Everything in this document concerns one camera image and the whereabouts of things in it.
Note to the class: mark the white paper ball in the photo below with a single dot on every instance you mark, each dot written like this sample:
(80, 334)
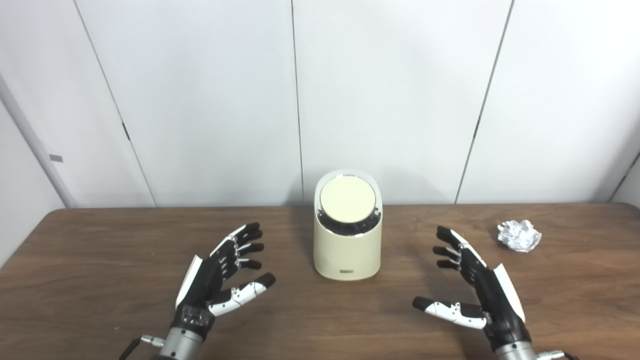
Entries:
(520, 236)

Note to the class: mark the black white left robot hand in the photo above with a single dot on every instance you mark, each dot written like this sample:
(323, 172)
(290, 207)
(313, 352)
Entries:
(205, 280)

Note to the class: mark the cream round bin lid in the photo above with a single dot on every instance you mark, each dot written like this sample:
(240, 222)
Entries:
(347, 200)

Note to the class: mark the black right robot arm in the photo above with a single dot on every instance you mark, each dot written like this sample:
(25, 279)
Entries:
(515, 352)

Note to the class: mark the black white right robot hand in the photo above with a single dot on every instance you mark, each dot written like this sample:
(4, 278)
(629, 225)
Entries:
(492, 295)

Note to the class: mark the cream-colored round bin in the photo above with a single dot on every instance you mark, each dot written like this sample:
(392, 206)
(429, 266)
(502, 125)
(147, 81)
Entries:
(347, 252)

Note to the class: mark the small gray wall tag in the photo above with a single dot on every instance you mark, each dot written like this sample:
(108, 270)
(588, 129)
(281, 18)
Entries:
(56, 158)

